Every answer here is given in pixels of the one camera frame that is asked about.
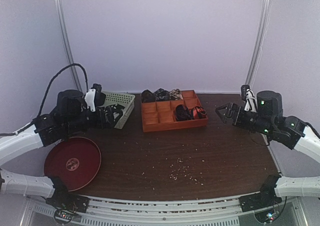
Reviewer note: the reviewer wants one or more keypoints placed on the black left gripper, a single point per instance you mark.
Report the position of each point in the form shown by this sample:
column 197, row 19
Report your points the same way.
column 109, row 123

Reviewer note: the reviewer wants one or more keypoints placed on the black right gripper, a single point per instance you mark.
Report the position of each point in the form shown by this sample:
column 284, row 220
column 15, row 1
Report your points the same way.
column 235, row 114

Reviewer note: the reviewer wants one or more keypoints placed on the red navy striped tie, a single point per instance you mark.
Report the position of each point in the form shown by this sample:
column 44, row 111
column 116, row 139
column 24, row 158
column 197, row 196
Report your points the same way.
column 182, row 113

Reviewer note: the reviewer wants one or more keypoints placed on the orange wooden divider tray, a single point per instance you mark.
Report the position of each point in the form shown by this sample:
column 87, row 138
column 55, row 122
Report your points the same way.
column 160, row 115

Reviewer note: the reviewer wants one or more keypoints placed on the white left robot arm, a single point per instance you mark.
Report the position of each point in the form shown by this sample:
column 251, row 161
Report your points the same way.
column 19, row 171

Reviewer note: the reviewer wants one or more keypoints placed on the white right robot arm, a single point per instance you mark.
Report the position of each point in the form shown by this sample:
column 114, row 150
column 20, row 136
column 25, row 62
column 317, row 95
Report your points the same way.
column 300, row 167

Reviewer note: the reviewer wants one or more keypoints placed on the black white floral tie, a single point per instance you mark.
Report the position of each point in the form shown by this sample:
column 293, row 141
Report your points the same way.
column 117, row 108

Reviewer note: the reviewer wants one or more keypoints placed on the pale green plastic basket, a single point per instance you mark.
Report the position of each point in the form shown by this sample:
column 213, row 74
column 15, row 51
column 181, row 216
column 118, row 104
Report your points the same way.
column 127, row 102

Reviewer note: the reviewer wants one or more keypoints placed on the orange navy rolled tie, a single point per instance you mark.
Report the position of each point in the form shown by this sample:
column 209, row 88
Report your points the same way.
column 198, row 112

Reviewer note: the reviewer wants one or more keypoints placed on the brown patterned rolled tie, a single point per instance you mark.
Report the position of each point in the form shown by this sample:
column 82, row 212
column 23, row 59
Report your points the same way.
column 147, row 96

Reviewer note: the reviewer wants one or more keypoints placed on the beige patterned rolled tie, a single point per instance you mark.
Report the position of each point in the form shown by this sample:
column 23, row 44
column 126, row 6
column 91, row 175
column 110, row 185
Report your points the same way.
column 175, row 94

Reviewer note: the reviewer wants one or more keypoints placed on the round red tray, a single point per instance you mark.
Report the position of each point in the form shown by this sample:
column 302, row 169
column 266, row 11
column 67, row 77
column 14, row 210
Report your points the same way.
column 76, row 162

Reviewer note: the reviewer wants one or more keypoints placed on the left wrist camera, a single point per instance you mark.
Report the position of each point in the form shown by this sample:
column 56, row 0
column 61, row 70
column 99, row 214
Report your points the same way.
column 72, row 102

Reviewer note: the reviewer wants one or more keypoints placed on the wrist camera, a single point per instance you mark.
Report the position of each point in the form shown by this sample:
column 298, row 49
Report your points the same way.
column 72, row 102
column 266, row 103

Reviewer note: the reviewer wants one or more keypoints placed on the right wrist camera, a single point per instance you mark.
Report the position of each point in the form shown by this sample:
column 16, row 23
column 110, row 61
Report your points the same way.
column 266, row 103

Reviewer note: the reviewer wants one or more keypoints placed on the aluminium corner post right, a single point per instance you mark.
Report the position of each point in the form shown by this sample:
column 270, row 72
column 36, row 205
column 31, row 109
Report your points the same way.
column 258, row 45

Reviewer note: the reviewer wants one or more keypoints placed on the aluminium corner post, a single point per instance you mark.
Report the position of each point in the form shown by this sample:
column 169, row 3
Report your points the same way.
column 66, row 43
column 258, row 45

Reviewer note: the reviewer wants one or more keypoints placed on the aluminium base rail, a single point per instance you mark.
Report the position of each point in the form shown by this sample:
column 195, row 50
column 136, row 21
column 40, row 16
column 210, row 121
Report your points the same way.
column 214, row 211

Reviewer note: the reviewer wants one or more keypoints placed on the aluminium corner post left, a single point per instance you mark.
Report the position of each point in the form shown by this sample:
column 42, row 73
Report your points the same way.
column 66, row 43

